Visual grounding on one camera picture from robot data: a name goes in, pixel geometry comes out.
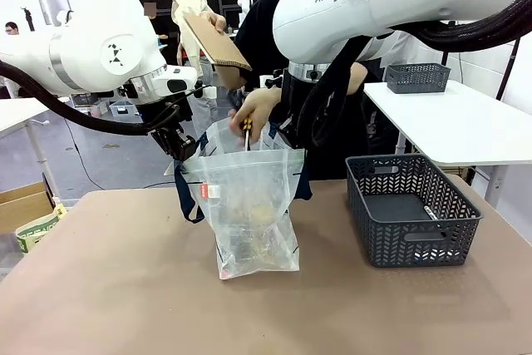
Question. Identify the brown cardboard box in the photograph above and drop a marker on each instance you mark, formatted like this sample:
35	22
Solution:
21	205

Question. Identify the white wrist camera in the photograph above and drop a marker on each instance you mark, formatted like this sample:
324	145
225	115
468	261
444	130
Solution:
266	80
208	92

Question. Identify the seated person at desk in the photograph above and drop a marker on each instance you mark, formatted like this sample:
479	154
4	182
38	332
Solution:
11	28

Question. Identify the person's left forearm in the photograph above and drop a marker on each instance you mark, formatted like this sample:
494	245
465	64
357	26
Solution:
357	78

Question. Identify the white table with leg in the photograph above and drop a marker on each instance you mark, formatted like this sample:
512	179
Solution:
16	111

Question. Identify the mannequin in beige hoodie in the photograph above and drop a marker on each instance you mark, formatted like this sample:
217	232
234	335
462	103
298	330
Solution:
189	1

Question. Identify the person in black t-shirt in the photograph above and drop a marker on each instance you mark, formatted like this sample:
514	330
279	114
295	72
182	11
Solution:
257	26

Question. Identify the white side table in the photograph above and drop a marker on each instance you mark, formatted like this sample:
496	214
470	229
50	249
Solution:
449	122

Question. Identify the black slanted tripod leg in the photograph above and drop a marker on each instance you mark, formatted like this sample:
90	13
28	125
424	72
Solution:
509	68

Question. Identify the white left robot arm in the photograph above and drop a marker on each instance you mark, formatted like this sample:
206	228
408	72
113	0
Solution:
95	39

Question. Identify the clear plastic storage bin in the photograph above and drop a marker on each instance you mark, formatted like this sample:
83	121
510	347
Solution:
97	109
120	109

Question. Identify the brown cardboard sheet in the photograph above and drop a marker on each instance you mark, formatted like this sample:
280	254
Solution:
216	45

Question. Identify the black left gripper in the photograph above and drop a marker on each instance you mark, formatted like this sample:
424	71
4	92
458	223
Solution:
185	111

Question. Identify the person's left hand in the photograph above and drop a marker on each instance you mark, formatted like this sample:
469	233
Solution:
262	109

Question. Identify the grey wall panel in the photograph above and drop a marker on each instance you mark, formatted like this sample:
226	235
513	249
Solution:
47	6

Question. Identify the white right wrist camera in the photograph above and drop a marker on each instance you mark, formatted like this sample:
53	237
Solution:
266	80

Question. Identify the seated person in black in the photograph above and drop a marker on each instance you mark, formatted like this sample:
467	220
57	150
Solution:
164	26

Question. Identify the small white background robot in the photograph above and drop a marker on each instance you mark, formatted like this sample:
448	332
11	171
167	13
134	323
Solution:
245	3

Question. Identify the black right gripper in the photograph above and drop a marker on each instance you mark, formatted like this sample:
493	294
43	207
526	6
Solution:
291	97

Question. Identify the person's right hand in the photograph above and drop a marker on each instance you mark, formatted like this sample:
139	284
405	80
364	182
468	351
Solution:
218	21

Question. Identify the black tripod stand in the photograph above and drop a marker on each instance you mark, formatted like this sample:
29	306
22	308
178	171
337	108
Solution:
29	20

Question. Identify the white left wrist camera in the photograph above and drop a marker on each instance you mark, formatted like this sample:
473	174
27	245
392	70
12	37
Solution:
208	92

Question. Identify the dark grey plastic basket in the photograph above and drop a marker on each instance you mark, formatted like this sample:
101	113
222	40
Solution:
415	78
415	247

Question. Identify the green printed paper bag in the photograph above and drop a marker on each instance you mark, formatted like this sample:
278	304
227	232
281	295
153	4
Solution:
37	232

